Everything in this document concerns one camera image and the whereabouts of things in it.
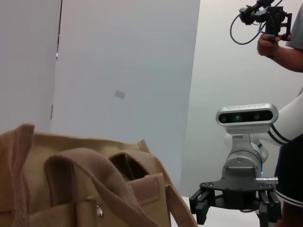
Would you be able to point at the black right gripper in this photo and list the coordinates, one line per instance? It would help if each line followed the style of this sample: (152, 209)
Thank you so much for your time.
(236, 196)

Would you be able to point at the khaki canvas food bag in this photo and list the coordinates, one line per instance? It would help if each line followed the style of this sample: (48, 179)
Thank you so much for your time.
(71, 189)

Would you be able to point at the person's forearm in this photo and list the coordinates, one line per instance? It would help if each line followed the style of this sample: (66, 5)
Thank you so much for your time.
(291, 59)

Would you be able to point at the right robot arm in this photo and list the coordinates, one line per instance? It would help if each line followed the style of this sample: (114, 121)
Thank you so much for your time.
(291, 118)

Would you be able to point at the person's hand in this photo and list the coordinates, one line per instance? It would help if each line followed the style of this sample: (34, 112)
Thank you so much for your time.
(267, 46)

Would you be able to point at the person's leg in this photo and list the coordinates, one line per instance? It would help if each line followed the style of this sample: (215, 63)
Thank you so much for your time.
(293, 215)

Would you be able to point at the dark shorts with white stripes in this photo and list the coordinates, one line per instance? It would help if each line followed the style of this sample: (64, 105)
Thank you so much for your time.
(291, 170)

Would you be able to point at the grey tape patch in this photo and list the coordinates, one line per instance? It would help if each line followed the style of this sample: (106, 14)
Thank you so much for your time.
(120, 94)

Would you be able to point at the grey t-shirt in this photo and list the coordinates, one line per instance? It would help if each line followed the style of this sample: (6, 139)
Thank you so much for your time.
(297, 30)

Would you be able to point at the white backdrop board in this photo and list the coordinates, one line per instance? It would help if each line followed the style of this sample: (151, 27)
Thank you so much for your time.
(118, 59)

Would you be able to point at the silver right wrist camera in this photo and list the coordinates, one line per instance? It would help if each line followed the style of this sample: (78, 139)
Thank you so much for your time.
(246, 117)

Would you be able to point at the black handheld camera rig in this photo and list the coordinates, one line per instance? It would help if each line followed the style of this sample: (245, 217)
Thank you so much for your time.
(272, 16)

